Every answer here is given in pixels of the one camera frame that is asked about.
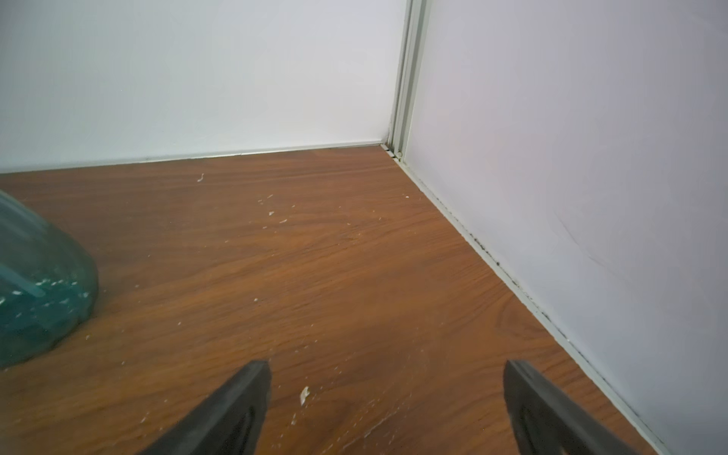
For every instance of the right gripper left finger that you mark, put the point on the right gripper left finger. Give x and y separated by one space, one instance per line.
229 421

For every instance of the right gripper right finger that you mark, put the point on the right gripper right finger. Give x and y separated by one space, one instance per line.
545 420

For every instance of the teal spray bottle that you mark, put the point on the teal spray bottle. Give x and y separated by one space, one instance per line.
49 283

